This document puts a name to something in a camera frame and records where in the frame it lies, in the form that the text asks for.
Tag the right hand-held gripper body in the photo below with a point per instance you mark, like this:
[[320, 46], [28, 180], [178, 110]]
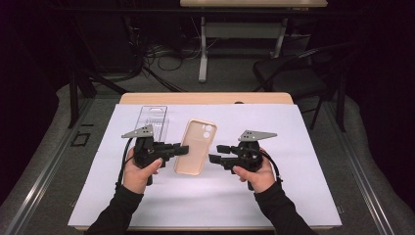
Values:
[[249, 156]]

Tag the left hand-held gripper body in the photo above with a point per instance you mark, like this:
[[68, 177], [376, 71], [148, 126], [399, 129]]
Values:
[[145, 153]]

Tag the beige phone case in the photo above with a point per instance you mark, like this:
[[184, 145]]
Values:
[[195, 147]]

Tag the clear plastic packaging tray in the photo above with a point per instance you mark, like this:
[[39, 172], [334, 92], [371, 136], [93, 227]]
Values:
[[156, 116]]

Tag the person's right hand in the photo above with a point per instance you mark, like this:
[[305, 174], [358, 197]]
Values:
[[261, 178]]

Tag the person's left hand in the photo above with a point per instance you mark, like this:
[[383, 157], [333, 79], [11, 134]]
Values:
[[138, 178]]

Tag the white table board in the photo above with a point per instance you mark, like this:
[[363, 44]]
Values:
[[212, 196]]

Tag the wooden table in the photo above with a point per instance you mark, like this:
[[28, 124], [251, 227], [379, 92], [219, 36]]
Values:
[[195, 98]]

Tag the black metal stand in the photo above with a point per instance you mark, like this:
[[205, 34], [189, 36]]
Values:
[[341, 98], [74, 98]]

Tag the black folding chair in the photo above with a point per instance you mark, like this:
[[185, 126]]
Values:
[[293, 75]]

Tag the white-legged wooden desk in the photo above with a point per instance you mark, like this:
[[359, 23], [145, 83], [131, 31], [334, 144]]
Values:
[[203, 49]]

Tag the black floor socket frame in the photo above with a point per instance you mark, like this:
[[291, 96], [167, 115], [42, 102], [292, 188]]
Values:
[[80, 132]]

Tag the metal floor rail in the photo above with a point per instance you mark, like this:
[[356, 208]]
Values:
[[42, 176], [359, 169]]

